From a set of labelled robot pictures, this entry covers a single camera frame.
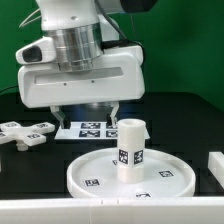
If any white cable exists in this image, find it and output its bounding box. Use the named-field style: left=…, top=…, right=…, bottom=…
left=18, top=8, right=43, bottom=29

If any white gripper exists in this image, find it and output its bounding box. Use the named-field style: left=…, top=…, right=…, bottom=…
left=18, top=45, right=145, bottom=129

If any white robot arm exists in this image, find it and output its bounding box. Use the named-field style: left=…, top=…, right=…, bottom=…
left=16, top=0, right=158, bottom=129

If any white front obstacle wall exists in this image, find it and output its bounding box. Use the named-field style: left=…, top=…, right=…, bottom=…
left=0, top=197, right=224, bottom=224

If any white round table top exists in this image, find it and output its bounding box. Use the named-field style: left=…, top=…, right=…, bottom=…
left=67, top=148, right=196, bottom=198

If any white marker board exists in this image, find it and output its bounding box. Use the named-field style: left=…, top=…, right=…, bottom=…
left=54, top=121, right=151, bottom=142

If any black cable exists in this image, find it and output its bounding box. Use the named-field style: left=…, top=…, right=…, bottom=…
left=0, top=84, right=19, bottom=96

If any white cross table base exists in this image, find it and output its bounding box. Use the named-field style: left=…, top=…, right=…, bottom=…
left=0, top=121, right=55, bottom=151

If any white obstacle wall block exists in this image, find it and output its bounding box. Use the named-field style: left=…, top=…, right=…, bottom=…
left=208, top=152, right=224, bottom=189

